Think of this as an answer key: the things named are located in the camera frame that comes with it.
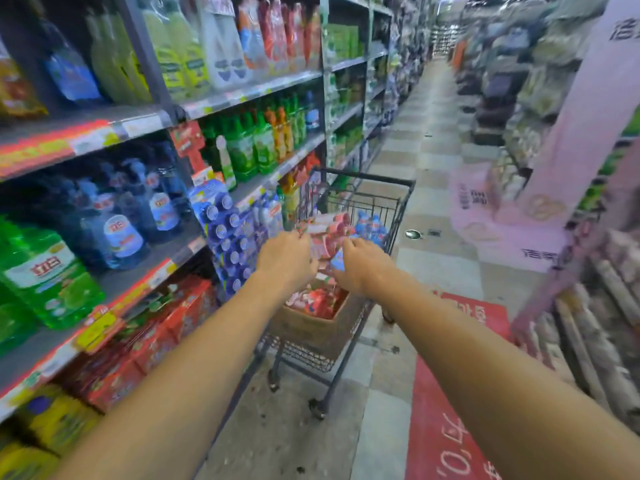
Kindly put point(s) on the person's left hand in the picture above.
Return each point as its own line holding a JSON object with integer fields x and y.
{"x": 280, "y": 259}

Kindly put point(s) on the person's right hand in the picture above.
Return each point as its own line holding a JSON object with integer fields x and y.
{"x": 367, "y": 269}

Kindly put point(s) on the person's right fingers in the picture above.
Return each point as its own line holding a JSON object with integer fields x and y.
{"x": 346, "y": 259}

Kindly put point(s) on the person's left fingers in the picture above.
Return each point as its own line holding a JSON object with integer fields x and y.
{"x": 309, "y": 257}

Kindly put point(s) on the bundle of red packets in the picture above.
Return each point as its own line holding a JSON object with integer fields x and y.
{"x": 325, "y": 234}

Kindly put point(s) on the person's right forearm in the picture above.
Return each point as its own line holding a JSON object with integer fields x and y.
{"x": 500, "y": 389}

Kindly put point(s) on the person's left forearm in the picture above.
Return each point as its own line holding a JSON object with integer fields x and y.
{"x": 190, "y": 374}

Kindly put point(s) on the pack of blue bottles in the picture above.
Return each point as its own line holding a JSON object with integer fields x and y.
{"x": 371, "y": 228}

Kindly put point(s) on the pile of red packets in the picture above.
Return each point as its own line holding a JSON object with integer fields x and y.
{"x": 315, "y": 299}

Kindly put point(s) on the round floor drain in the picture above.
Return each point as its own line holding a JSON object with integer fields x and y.
{"x": 413, "y": 234}

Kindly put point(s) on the brown cardboard box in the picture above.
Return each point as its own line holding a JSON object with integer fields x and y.
{"x": 320, "y": 329}

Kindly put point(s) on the stack of blue-capped bottle packs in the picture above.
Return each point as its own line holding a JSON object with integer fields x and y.
{"x": 227, "y": 234}

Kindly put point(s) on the row of small green bottles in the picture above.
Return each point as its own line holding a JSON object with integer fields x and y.
{"x": 255, "y": 139}

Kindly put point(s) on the red hanging shelf tag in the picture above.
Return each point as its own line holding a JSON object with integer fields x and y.
{"x": 190, "y": 144}

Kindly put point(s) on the red floor sticker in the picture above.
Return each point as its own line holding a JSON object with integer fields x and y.
{"x": 450, "y": 394}

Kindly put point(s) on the row of red boxes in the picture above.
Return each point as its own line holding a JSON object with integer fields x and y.
{"x": 145, "y": 339}

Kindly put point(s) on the row of dark blue bottles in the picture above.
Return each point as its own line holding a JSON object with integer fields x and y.
{"x": 130, "y": 214}

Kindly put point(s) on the grey metal shelving unit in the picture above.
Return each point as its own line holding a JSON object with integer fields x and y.
{"x": 150, "y": 119}

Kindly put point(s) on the stack of green boxes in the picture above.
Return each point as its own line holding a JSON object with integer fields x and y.
{"x": 342, "y": 42}

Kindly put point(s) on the row of red orange pouches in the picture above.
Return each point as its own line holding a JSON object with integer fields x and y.
{"x": 280, "y": 34}

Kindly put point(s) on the white refill pouches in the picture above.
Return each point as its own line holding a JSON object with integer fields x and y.
{"x": 222, "y": 44}

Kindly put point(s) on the pink hanging banner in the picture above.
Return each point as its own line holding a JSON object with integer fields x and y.
{"x": 565, "y": 159}

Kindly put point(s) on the shelving with assorted goods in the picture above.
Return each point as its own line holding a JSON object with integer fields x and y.
{"x": 505, "y": 69}

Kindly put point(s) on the row of yellow-green bottles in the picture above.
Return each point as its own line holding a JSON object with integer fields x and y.
{"x": 165, "y": 49}

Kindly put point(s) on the stack of wrapped rolls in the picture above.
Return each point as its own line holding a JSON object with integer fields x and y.
{"x": 595, "y": 324}

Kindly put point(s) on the large green detergent bottle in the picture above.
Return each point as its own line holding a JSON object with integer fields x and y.
{"x": 12, "y": 319}
{"x": 45, "y": 279}

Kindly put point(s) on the blue label clear bottle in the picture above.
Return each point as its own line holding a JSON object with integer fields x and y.
{"x": 70, "y": 69}

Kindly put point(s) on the row of yellow bags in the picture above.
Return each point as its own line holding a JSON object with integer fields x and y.
{"x": 45, "y": 429}

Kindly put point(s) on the orange snack-like packet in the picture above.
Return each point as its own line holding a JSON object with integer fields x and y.
{"x": 17, "y": 89}

